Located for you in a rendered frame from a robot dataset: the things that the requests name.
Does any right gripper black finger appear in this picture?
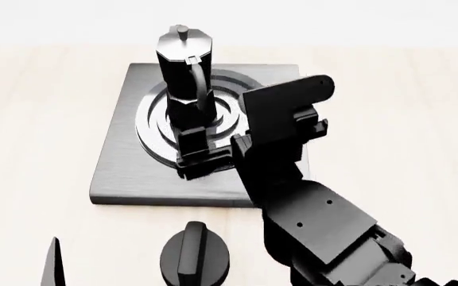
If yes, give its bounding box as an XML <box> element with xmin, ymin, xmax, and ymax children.
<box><xmin>293</xmin><ymin>105</ymin><xmax>330</xmax><ymax>141</ymax></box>
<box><xmin>177</xmin><ymin>126</ymin><xmax>213</xmax><ymax>164</ymax></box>

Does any dark grey square stove plate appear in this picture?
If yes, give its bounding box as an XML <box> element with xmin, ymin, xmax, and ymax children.
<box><xmin>88</xmin><ymin>62</ymin><xmax>312</xmax><ymax>209</ymax></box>

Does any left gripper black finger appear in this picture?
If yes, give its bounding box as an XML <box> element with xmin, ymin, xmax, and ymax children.
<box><xmin>39</xmin><ymin>236</ymin><xmax>67</xmax><ymax>286</ymax></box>

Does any black moka pot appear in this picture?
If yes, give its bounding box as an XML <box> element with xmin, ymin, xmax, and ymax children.
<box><xmin>155</xmin><ymin>25</ymin><xmax>219</xmax><ymax>133</ymax></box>

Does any black round stove knob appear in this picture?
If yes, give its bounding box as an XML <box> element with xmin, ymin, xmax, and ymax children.
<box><xmin>159</xmin><ymin>220</ymin><xmax>231</xmax><ymax>286</ymax></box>

